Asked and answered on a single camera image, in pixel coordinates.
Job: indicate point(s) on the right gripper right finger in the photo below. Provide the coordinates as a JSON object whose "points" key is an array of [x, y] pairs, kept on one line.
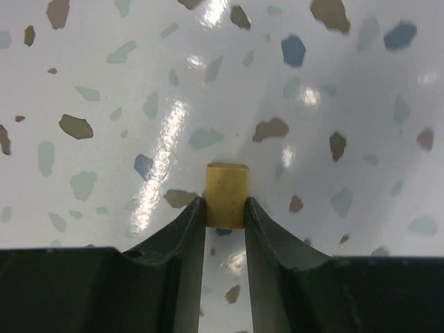
{"points": [[296, 288]]}

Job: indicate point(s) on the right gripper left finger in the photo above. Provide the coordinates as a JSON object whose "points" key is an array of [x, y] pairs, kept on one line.
{"points": [[153, 287]]}

